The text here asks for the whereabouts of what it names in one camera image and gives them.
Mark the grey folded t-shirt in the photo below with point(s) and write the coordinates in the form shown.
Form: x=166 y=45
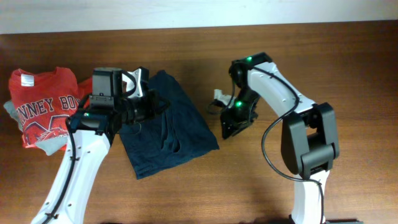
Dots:
x=51 y=145

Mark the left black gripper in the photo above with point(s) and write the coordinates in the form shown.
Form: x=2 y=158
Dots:
x=151 y=96

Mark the navy blue shorts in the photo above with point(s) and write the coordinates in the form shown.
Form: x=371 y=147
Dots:
x=177 y=136

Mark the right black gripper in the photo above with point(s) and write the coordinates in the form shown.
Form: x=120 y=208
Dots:
x=238 y=122

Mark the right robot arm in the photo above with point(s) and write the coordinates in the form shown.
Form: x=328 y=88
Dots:
x=309 y=141

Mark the red printed t-shirt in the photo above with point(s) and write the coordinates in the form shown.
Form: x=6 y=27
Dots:
x=43 y=101

